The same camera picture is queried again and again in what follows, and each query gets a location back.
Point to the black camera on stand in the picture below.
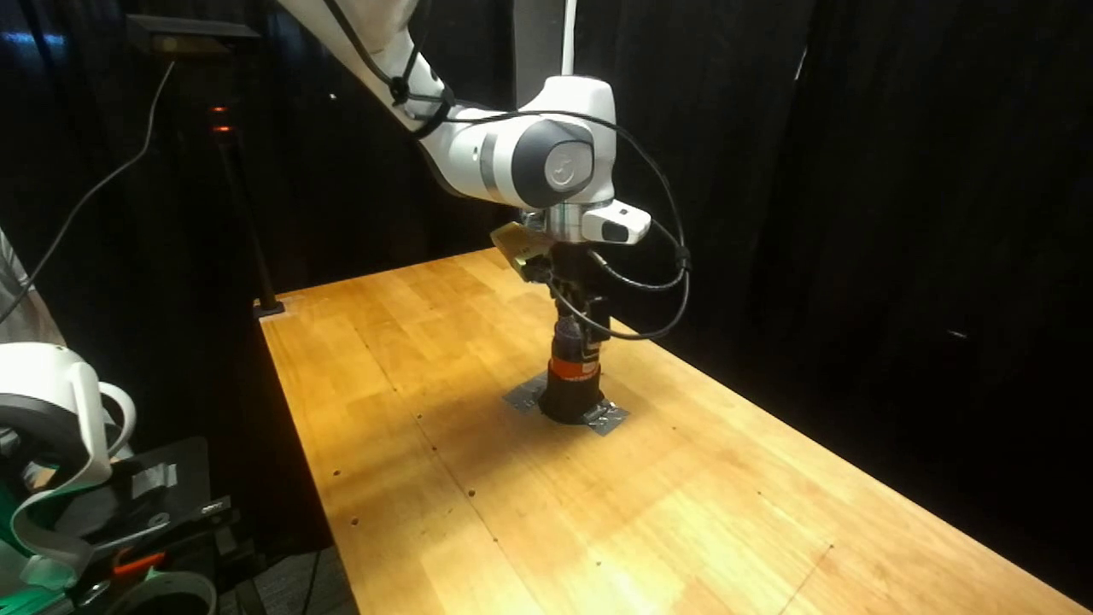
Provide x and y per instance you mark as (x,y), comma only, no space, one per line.
(190,35)

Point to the grey metal base plate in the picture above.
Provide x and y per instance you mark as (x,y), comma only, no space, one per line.
(601,415)

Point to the white rounded machine housing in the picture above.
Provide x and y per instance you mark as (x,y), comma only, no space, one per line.
(52,399)

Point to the black stand pole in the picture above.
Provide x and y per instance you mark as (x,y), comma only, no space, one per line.
(245,218)

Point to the black cup with orange band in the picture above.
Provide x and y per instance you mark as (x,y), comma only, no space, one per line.
(571,393)

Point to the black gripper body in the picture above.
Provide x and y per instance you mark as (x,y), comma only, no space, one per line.
(576,285)

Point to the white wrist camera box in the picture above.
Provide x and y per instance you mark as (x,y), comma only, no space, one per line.
(616,223)

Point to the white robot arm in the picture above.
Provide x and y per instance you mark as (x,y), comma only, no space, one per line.
(501,148)

